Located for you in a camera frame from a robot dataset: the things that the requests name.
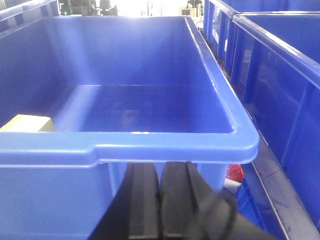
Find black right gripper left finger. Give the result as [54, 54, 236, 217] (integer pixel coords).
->
[89, 162, 160, 240]

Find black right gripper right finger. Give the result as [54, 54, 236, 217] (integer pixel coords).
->
[160, 162, 273, 240]

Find yellow foam block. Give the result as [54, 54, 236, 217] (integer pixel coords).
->
[0, 114, 55, 133]

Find target blue plastic bin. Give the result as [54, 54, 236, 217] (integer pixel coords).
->
[0, 16, 259, 240]

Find neighbouring blue plastic bin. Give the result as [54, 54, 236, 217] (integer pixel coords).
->
[231, 11, 320, 226]

